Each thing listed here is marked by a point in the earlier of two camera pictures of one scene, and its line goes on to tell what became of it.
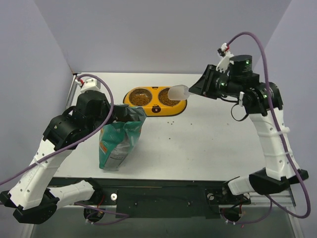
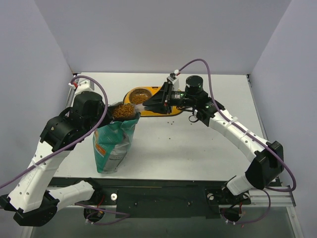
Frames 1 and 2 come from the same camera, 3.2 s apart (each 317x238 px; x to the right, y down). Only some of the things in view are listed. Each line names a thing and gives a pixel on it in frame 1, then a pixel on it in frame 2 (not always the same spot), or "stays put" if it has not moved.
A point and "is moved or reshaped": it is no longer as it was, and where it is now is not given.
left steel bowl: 140,96 stays put
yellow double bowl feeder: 155,100 stays put
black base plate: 161,199 stays put
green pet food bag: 118,138 is moved or reshaped
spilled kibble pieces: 173,121 stays put
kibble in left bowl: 140,100 stays put
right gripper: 209,81 -> 167,96
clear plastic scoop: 179,92 is moved or reshaped
